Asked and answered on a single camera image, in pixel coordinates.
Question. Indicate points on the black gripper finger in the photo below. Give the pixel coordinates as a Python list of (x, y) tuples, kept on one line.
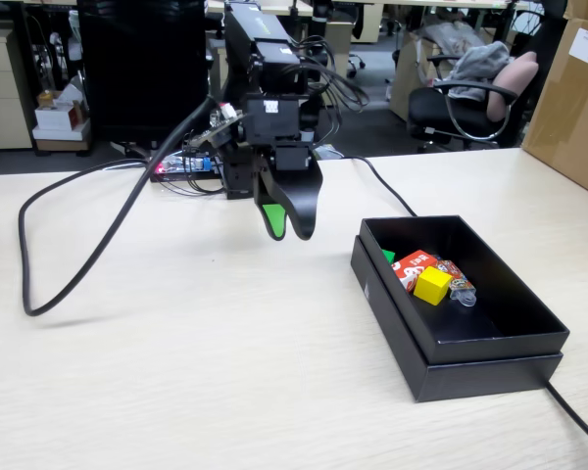
[(274, 220), (306, 201)]

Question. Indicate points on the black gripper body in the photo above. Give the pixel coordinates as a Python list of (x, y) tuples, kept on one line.
[(272, 122)]

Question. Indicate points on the green cube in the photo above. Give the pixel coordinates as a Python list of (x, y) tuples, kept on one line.
[(388, 255)]

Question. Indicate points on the red white printed carton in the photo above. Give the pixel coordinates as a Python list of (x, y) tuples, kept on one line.
[(409, 269)]

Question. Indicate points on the yellow cube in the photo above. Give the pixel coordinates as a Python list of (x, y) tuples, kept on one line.
[(431, 288)]

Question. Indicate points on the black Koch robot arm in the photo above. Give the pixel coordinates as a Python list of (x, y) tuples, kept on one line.
[(250, 49)]

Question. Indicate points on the black open box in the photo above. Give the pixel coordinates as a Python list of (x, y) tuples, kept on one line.
[(397, 343)]

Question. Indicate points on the black cardboard box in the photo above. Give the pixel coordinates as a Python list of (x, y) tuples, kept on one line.
[(470, 323)]

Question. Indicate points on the large brown cardboard box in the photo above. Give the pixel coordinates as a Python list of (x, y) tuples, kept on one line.
[(573, 127)]

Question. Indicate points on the small white packet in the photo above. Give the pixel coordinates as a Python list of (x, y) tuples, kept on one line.
[(329, 152)]

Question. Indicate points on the controller board with LED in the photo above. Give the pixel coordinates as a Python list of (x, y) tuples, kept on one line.
[(201, 164)]

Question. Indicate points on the plain beige cabinet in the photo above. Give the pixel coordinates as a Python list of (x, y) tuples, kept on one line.
[(340, 54)]

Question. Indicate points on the beige desk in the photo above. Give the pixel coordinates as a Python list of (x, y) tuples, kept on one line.
[(215, 6)]

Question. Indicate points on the black monitor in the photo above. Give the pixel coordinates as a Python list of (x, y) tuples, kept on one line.
[(142, 73)]

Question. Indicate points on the black office chair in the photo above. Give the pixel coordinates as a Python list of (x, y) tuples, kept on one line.
[(436, 110)]

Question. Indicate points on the small orange snack packet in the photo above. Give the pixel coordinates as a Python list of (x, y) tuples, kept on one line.
[(463, 286)]

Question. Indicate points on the clear plastic bag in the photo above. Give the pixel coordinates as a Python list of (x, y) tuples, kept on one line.
[(446, 34)]

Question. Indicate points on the stack of white boxes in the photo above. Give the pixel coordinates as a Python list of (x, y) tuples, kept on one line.
[(59, 117)]

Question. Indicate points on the grey cloth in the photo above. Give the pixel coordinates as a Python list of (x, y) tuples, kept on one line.
[(480, 66)]

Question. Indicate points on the pink cushion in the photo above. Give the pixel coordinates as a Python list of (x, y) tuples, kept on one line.
[(512, 83)]

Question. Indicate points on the beige drawer cabinet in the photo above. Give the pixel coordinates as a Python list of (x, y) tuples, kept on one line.
[(2, 88)]

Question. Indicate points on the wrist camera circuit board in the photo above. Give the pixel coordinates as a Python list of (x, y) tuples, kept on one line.
[(220, 127)]

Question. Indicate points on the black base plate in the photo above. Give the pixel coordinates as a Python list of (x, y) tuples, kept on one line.
[(201, 178)]

